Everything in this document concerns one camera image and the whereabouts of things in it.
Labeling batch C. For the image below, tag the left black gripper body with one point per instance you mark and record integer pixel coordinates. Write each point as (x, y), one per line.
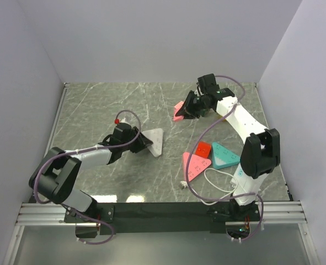
(137, 146)

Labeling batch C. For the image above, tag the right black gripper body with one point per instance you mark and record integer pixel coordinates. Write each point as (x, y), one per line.
(197, 104)

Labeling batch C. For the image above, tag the pink plug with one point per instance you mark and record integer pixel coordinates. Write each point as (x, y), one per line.
(176, 109)

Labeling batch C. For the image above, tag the white triangular adapter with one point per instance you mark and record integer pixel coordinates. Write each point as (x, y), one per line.
(156, 136)

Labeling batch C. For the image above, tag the red cube socket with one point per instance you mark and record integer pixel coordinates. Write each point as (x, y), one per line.
(203, 149)

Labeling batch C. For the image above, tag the pink rounded socket block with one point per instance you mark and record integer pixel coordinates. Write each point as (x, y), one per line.
(197, 165)

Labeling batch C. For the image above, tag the teal block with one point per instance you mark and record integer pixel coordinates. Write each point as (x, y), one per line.
(223, 157)

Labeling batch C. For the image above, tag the white power strip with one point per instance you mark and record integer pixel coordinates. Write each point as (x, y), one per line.
(245, 183)

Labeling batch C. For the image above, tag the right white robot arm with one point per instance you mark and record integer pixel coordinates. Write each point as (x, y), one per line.
(261, 151)

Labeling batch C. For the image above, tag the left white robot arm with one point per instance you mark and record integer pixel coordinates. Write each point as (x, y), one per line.
(56, 174)

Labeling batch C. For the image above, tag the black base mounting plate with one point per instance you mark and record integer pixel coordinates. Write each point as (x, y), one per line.
(175, 217)

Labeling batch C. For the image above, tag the aluminium rail frame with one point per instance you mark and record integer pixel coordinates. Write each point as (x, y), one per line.
(52, 215)

